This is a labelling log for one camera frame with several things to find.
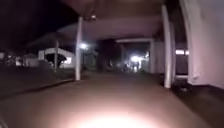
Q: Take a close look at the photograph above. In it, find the grey paved walkway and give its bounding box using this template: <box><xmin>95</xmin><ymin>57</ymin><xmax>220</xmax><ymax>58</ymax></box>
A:
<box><xmin>0</xmin><ymin>71</ymin><xmax>214</xmax><ymax>128</ymax></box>

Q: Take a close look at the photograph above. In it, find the white pillar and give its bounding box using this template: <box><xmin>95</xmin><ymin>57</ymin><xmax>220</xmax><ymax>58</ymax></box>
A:
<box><xmin>160</xmin><ymin>3</ymin><xmax>173</xmax><ymax>90</ymax></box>
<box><xmin>74</xmin><ymin>15</ymin><xmax>84</xmax><ymax>82</ymax></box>

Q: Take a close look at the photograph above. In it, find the white building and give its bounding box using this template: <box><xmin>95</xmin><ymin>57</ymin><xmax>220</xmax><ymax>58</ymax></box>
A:
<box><xmin>37</xmin><ymin>47</ymin><xmax>76</xmax><ymax>70</ymax></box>

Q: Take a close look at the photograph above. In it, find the thin pole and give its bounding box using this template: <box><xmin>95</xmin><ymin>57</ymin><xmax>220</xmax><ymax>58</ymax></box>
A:
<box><xmin>53</xmin><ymin>39</ymin><xmax>60</xmax><ymax>73</ymax></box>

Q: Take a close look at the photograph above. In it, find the kerb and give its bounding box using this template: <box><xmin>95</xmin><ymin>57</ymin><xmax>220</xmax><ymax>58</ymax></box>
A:
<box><xmin>0</xmin><ymin>78</ymin><xmax>76</xmax><ymax>102</ymax></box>

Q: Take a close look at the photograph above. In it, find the building with covered walkway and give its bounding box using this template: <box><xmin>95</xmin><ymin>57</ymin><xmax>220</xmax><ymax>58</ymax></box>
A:
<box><xmin>27</xmin><ymin>0</ymin><xmax>224</xmax><ymax>91</ymax></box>

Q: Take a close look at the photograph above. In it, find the dark road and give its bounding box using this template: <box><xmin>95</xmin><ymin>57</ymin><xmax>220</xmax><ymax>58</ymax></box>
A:
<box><xmin>0</xmin><ymin>65</ymin><xmax>76</xmax><ymax>100</ymax></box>

